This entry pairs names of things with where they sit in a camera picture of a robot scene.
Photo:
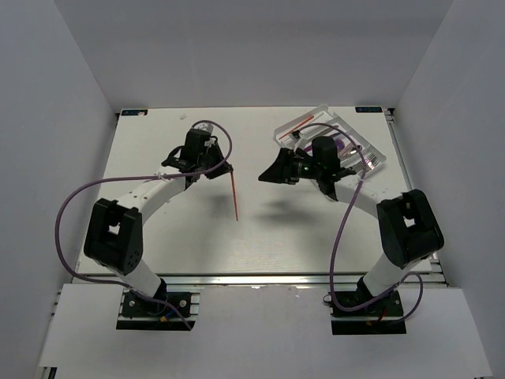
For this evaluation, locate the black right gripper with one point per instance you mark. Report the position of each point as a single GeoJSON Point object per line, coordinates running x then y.
{"type": "Point", "coordinates": [282, 170]}

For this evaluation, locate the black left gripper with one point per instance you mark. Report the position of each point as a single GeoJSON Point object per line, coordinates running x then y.
{"type": "Point", "coordinates": [213, 148]}

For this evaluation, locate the orange chopstick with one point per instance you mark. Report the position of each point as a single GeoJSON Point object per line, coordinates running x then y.
{"type": "Point", "coordinates": [299, 125]}
{"type": "Point", "coordinates": [234, 194]}

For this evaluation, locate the pink handled silver spoon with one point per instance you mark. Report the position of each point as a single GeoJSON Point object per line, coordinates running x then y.
{"type": "Point", "coordinates": [346, 151]}

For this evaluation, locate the iridescent purple ornate spoon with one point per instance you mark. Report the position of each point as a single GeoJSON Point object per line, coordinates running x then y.
{"type": "Point", "coordinates": [340, 145]}

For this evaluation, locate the black handled silver spoon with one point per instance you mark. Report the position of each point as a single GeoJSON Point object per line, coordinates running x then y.
{"type": "Point", "coordinates": [355, 150]}

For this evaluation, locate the black handled silver fork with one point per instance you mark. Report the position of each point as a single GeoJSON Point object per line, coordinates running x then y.
{"type": "Point", "coordinates": [372, 161]}

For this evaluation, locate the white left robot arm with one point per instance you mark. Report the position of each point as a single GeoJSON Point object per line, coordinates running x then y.
{"type": "Point", "coordinates": [115, 238]}

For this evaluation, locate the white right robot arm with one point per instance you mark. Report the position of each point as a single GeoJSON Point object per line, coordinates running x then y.
{"type": "Point", "coordinates": [409, 231]}

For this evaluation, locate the white compartment cutlery tray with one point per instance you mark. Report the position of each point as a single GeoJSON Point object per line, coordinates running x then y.
{"type": "Point", "coordinates": [330, 124]}

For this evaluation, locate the blue label sticker left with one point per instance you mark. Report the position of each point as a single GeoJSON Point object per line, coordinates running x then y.
{"type": "Point", "coordinates": [134, 112]}

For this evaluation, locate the blue label sticker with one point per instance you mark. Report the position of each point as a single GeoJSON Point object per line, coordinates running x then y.
{"type": "Point", "coordinates": [368, 109]}
{"type": "Point", "coordinates": [134, 112]}

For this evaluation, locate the blue label sticker right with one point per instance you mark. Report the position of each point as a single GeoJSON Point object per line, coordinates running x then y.
{"type": "Point", "coordinates": [368, 109]}

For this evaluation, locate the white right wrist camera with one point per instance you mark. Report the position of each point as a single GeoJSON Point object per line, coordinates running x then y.
{"type": "Point", "coordinates": [298, 140]}

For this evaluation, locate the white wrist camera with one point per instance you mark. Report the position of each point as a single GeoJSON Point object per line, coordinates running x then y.
{"type": "Point", "coordinates": [298, 140]}
{"type": "Point", "coordinates": [205, 126]}

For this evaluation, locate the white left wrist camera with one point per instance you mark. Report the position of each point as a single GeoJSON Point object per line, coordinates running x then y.
{"type": "Point", "coordinates": [205, 126]}

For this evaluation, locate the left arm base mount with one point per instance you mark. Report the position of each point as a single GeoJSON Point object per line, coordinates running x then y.
{"type": "Point", "coordinates": [136, 314]}

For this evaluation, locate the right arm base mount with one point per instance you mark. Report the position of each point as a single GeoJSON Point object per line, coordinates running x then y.
{"type": "Point", "coordinates": [380, 318]}

